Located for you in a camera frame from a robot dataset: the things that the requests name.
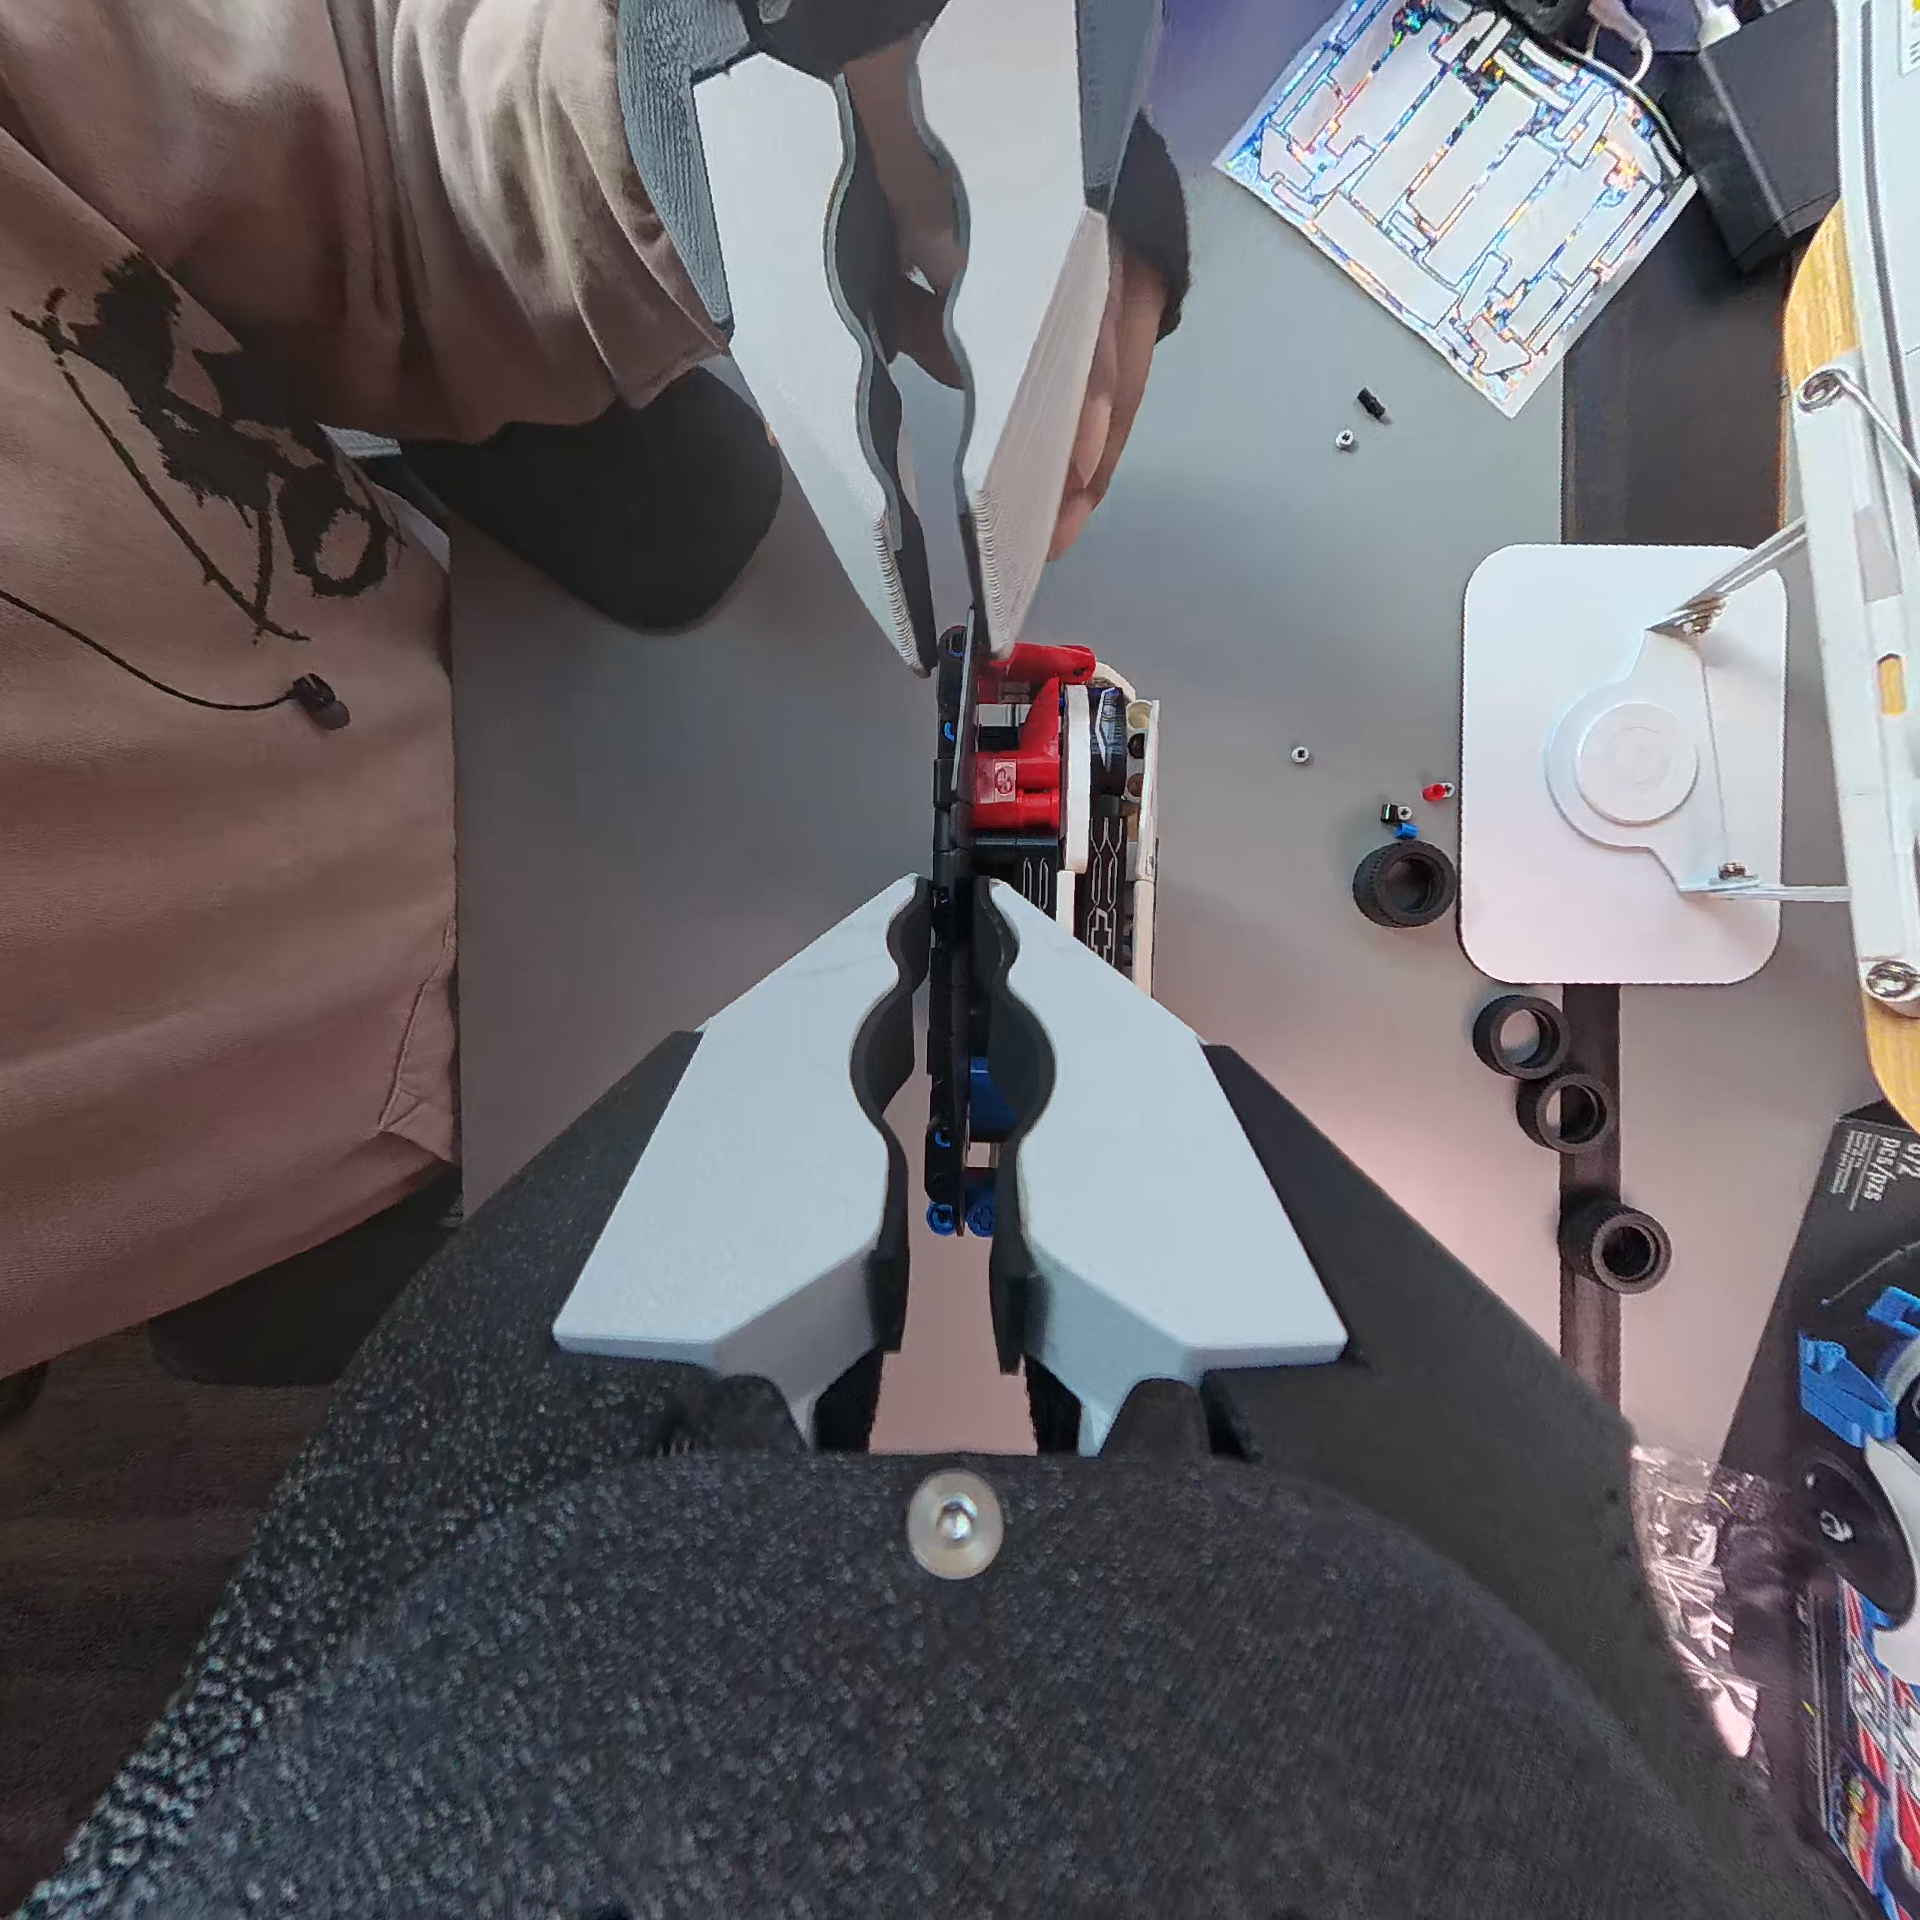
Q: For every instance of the toy brick race car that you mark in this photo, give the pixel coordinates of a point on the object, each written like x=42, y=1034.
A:
x=1019, y=764

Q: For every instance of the clear plastic bag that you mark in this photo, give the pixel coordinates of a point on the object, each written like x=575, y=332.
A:
x=1711, y=1575

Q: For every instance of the white booklet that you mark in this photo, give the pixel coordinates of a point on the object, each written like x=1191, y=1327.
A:
x=1890, y=150

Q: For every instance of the toy car product box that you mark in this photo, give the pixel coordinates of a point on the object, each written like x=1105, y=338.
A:
x=1861, y=1723

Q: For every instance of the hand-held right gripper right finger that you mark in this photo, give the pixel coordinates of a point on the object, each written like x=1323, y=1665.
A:
x=1184, y=1200

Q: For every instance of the white folding stand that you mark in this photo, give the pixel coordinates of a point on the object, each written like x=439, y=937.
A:
x=1530, y=674

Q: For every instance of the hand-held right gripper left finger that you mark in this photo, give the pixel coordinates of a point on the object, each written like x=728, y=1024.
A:
x=734, y=1185

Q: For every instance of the person's torso beige sweatshirt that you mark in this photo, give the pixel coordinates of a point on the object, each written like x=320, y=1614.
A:
x=224, y=902

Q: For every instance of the sticker sheet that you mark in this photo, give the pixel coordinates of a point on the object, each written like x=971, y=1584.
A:
x=1455, y=194

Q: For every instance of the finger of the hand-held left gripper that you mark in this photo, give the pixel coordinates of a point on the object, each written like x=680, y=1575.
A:
x=763, y=224
x=1019, y=180

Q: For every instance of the black power adapter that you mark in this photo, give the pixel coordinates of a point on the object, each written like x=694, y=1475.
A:
x=1755, y=136

